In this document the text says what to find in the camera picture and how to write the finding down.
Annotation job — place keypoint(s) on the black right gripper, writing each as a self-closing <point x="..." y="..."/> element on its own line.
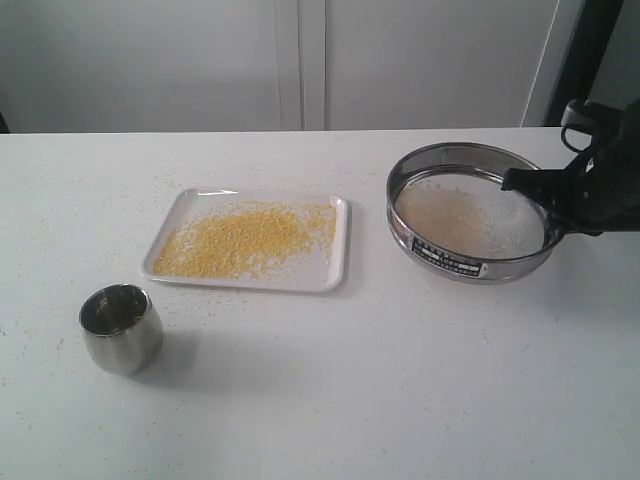
<point x="599" y="190"/>

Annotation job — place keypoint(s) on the round stainless steel sieve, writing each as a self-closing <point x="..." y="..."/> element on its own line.
<point x="447" y="211"/>

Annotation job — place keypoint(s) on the yellow and white grain mix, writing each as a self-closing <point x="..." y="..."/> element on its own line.
<point x="249" y="241"/>

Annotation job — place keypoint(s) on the stainless steel cup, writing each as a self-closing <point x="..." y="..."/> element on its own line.
<point x="122" y="330"/>

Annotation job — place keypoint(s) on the white rectangular plastic tray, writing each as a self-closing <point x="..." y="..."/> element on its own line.
<point x="317" y="274"/>

